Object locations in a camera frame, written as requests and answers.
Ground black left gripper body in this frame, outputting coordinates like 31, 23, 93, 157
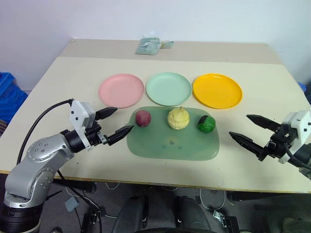
84, 122, 110, 147

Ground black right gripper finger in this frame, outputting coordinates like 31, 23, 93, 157
228, 131, 265, 158
245, 114, 280, 132

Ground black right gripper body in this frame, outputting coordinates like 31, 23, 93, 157
258, 123, 296, 162

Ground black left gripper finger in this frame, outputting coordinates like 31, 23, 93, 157
106, 124, 135, 147
94, 107, 119, 121

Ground pink plate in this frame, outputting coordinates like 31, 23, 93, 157
98, 73, 145, 109

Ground purple red fruit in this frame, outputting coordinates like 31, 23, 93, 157
135, 109, 152, 128

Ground green avocado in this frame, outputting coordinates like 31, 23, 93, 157
197, 115, 216, 134

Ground yellow plate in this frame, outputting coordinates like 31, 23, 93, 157
192, 73, 243, 110

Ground yellow apple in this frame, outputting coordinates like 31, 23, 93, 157
167, 106, 190, 131

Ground mint green plate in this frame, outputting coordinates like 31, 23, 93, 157
145, 71, 192, 107

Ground translucent green tray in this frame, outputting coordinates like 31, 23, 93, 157
126, 105, 221, 162

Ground blue object behind table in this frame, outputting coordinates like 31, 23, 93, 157
297, 81, 311, 93

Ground small grey box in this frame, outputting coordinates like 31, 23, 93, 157
65, 197, 80, 212

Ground pale green cloth pouch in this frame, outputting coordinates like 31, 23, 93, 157
135, 34, 174, 56

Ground dark rounded shape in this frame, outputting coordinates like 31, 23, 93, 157
174, 196, 212, 233
112, 194, 150, 233

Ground metal caster wheel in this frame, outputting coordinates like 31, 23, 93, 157
213, 209, 241, 233

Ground blue plastic crate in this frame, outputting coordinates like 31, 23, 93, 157
0, 71, 29, 122

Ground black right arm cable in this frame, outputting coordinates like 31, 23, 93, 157
284, 142, 311, 169

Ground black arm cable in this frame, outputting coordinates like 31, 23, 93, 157
284, 142, 311, 169
16, 99, 74, 168

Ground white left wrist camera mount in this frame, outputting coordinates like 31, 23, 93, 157
69, 99, 97, 151

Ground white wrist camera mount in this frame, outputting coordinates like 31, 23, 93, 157
69, 99, 97, 151
277, 110, 311, 165

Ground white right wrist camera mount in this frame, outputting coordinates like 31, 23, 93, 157
277, 110, 311, 165

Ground black table frame bar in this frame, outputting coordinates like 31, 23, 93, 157
226, 190, 311, 202

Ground black floor cable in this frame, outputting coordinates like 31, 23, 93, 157
56, 169, 104, 216

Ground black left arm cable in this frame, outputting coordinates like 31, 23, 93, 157
16, 99, 74, 168

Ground white floor cable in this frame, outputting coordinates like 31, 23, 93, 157
199, 187, 227, 210

